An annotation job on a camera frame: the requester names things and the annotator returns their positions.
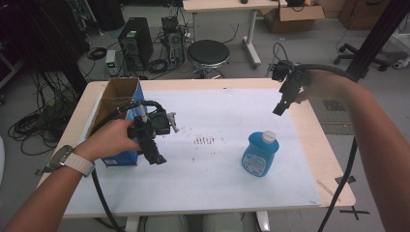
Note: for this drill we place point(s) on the person's right hand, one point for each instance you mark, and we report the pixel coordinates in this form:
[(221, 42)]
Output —
[(322, 85)]

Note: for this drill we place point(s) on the dark grey floor mat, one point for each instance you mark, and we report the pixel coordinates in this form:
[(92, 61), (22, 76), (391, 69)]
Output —
[(335, 122)]

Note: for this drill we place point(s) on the person's left hand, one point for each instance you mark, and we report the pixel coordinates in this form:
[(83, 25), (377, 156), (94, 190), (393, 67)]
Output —
[(106, 138)]

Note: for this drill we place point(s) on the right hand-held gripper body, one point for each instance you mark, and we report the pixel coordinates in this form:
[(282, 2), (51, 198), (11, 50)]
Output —
[(298, 79)]

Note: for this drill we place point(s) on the black tape piece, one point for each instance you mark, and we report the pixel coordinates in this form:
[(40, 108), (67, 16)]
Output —
[(345, 179)]

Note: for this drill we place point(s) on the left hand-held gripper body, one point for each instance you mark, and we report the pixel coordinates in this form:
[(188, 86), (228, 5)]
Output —
[(158, 121)]

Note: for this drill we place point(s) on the black metal stand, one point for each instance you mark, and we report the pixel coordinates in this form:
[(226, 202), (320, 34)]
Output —
[(380, 35)]

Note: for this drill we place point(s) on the white power supply unit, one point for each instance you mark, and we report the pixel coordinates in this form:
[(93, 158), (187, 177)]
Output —
[(111, 61)]

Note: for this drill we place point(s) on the white table mat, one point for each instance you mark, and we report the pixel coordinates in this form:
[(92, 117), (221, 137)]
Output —
[(219, 180)]

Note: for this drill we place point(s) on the black tape cross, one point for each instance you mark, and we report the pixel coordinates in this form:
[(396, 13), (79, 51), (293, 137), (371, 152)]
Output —
[(354, 212)]

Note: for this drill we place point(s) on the closed brown cardboard box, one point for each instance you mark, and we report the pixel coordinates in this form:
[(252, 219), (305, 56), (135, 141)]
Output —
[(364, 14)]

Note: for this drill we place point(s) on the black round stool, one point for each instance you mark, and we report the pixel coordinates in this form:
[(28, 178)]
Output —
[(208, 52)]

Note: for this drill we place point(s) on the white table leg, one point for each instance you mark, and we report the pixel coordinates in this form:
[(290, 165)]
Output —
[(262, 223), (132, 225)]

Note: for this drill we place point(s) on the black office chair base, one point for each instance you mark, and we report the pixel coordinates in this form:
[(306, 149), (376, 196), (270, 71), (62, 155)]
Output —
[(357, 54)]

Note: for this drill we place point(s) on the blue bottle with white cap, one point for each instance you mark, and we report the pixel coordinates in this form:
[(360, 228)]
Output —
[(259, 154)]

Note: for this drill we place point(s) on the light wooden desk white legs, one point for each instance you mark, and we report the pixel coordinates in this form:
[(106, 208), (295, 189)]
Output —
[(225, 5)]

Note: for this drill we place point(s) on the open brown cardboard box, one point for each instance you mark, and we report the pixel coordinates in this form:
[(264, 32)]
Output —
[(290, 21)]

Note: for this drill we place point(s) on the black computer tower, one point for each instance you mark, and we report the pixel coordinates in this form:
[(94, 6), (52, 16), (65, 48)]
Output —
[(135, 42)]

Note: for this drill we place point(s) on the blue cardboard box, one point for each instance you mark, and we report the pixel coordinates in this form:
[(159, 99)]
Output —
[(119, 92)]

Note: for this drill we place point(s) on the beige tape strip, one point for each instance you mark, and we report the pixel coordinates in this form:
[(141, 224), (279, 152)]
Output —
[(327, 190)]

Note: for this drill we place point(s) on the open grey computer case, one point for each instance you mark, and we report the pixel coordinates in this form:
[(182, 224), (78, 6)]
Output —
[(174, 42)]

